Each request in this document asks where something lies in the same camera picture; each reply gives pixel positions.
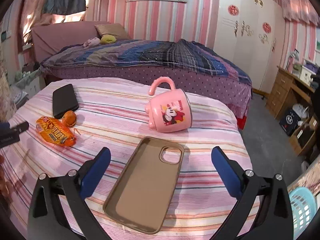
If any yellow plush toy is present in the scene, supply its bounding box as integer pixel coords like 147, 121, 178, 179
100, 34, 117, 44

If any black shopping bag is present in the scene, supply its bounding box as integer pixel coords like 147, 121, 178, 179
279, 108, 301, 137

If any turquoise plastic laundry basket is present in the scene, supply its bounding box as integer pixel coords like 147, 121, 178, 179
289, 187, 317, 239

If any orange snack wrapper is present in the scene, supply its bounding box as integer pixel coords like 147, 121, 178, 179
36, 116, 76, 147

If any black smartphone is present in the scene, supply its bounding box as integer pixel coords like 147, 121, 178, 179
52, 84, 79, 119

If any person left hand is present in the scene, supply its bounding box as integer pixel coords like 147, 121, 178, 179
0, 155, 13, 199

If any brown pillow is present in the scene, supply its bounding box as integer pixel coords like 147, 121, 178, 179
95, 23, 130, 40

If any pink plush toy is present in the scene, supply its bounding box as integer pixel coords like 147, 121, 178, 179
83, 37, 100, 48

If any pink cartoon mug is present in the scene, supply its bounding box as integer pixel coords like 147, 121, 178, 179
145, 76, 193, 133

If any purple bed with plaid blanket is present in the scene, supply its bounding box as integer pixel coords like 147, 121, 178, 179
31, 22, 252, 129

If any small orange fruit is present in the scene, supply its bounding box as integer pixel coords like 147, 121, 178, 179
61, 111, 77, 127

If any pink striped bedsheet bed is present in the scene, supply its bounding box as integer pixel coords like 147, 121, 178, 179
1, 77, 252, 239

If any floral curtain right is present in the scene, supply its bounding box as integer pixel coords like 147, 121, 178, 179
287, 156, 320, 196

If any desk lamp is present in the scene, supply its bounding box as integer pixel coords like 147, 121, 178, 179
286, 49, 299, 73

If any wooden desk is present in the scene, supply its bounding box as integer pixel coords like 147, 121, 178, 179
266, 67, 317, 155

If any white wardrobe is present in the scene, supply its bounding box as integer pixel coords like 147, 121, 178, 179
213, 0, 285, 93

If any tan phone case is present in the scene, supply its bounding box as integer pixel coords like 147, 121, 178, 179
103, 137, 184, 235

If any pink valance curtain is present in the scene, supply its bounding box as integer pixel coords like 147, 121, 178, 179
282, 0, 319, 26

